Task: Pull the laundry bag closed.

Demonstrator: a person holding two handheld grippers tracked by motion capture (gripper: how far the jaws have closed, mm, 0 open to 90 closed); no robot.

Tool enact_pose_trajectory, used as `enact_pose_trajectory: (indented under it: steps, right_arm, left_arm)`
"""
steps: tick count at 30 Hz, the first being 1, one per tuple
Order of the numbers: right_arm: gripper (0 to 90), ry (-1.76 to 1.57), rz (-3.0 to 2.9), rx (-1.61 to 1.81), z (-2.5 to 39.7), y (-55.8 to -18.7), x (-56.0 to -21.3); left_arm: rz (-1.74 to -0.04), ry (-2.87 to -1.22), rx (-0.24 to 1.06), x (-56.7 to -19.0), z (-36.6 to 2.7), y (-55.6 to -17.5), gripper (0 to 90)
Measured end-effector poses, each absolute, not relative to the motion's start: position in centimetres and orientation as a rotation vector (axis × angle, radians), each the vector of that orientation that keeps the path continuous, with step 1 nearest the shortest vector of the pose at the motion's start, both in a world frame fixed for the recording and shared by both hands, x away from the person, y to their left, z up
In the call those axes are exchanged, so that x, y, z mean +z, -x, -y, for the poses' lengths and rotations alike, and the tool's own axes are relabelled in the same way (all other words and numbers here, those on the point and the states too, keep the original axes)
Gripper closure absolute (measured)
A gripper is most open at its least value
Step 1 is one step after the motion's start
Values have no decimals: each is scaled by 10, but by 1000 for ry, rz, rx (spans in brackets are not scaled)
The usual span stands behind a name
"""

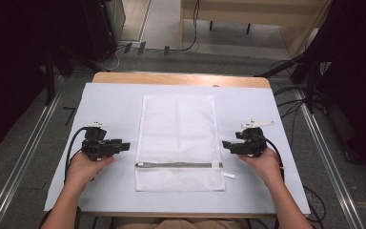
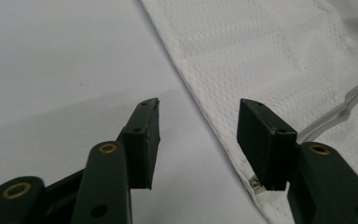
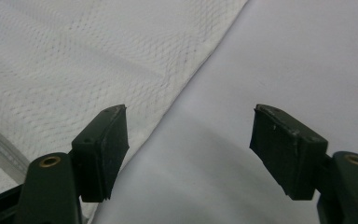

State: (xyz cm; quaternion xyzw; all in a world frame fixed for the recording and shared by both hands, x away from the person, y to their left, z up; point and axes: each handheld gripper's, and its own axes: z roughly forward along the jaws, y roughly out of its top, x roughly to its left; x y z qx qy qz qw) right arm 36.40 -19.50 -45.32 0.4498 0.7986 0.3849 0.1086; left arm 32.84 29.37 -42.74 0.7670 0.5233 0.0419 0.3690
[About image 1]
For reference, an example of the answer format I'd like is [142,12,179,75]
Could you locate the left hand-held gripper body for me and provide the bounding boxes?
[81,120,123,162]

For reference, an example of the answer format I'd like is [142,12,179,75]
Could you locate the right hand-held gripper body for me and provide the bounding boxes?
[234,118,276,158]

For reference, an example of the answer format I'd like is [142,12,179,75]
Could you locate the person's left hand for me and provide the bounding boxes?
[64,150,115,193]

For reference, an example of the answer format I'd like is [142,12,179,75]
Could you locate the person's right hand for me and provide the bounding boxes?
[237,146,284,189]

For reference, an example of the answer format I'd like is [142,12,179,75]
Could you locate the white table mat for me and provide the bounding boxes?
[43,82,312,217]

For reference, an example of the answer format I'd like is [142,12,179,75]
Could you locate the white mesh laundry bag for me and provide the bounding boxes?
[134,94,236,193]

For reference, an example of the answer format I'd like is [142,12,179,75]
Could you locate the wooden table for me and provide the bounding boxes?
[91,71,277,219]

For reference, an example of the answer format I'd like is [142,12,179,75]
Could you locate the black metal stand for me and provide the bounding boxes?
[256,47,328,115]
[41,41,103,107]

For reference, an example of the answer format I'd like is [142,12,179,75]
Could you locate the person's beige trousers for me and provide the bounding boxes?
[112,217,252,229]

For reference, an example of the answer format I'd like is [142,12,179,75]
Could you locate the black curtain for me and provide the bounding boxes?
[311,0,366,175]
[0,0,90,158]

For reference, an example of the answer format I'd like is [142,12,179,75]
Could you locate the black equipment case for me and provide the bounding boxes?
[81,0,127,63]

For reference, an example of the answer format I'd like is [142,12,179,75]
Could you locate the light wooden bench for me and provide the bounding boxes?
[179,0,334,59]

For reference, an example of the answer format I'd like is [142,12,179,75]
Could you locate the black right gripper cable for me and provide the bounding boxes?
[256,133,286,183]

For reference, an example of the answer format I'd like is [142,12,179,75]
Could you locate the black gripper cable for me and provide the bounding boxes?
[63,126,92,187]
[256,133,286,183]

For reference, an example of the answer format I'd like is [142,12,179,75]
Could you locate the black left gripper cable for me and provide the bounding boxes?
[63,126,92,187]

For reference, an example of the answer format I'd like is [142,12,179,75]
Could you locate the bundle of black floor cables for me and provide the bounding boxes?
[272,60,328,137]

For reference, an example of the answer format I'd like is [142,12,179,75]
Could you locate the metal floor rail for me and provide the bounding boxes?
[0,92,65,229]
[294,89,366,229]

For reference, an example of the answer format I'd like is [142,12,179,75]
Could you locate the black floor cable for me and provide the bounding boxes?
[163,0,202,55]

